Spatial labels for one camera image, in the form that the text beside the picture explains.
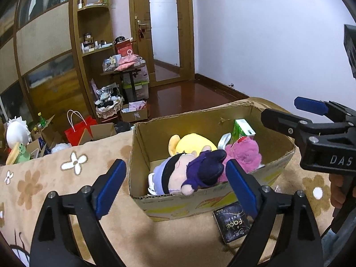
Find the white-haired round plush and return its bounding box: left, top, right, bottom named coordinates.
left=6, top=116, right=32, bottom=148

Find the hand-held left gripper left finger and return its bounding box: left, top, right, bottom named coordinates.
left=29, top=159, right=127, bottom=267

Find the pink fluffy plush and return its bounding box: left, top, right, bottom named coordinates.
left=220, top=138, right=262, bottom=182

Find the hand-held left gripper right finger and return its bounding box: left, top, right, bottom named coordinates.
left=225, top=160, right=324, bottom=267

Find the white plush toy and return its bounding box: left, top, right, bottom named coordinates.
left=217, top=133, right=233, bottom=149

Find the printed cardboard box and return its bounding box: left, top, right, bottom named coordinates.
left=128, top=101, right=296, bottom=223

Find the pink cloth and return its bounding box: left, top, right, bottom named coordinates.
left=115, top=54, right=144, bottom=71

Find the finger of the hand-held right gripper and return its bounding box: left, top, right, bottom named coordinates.
left=294, top=96, right=348, bottom=123
left=261, top=108, right=329, bottom=146

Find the small cardboard box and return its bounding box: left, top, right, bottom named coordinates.
left=121, top=100, right=149, bottom=123

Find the green frog plush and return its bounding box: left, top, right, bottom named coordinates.
left=12, top=142, right=30, bottom=164

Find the red paper bag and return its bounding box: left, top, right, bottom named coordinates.
left=65, top=110, right=98, bottom=146

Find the black bag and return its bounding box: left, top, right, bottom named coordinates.
left=115, top=121, right=136, bottom=134

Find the white plastic bag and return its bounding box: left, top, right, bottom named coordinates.
left=51, top=143, right=72, bottom=154

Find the black tissue packet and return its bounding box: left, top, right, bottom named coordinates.
left=213, top=202, right=252, bottom=244

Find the green tissue packet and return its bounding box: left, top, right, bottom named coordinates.
left=231, top=119, right=256, bottom=145

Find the lace-trimmed wicker basket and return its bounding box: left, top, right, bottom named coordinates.
left=95, top=82, right=124, bottom=120

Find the purple-clothed doll plush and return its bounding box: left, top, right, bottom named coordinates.
left=147, top=149, right=227, bottom=196

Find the wooden door with glass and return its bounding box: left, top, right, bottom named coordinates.
left=128, top=0, right=195, bottom=88

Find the cardboard box with bottles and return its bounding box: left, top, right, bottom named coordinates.
left=29, top=114, right=64, bottom=156

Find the small folding table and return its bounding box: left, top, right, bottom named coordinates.
left=100, top=64, right=148, bottom=102

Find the person's right hand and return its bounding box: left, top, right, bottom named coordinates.
left=329, top=173, right=349, bottom=210

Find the clear plastic storage bin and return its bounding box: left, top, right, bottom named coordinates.
left=122, top=72, right=151, bottom=102

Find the red box with circle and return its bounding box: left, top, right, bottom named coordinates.
left=115, top=39, right=133, bottom=57

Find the wooden wardrobe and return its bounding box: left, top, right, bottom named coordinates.
left=0, top=0, right=95, bottom=134

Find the wooden corner shelf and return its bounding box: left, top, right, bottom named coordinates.
left=69, top=0, right=131, bottom=117

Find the person's right forearm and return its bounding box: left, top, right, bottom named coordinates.
left=321, top=227, right=352, bottom=267

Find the yellow flat toy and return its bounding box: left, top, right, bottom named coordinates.
left=6, top=142, right=20, bottom=165

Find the yellow dog plush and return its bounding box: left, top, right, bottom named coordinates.
left=168, top=133, right=218, bottom=156

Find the flat-flapped cardboard box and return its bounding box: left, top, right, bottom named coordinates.
left=79, top=122, right=117, bottom=145

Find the beige flower printed blanket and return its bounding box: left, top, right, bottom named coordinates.
left=0, top=97, right=345, bottom=267

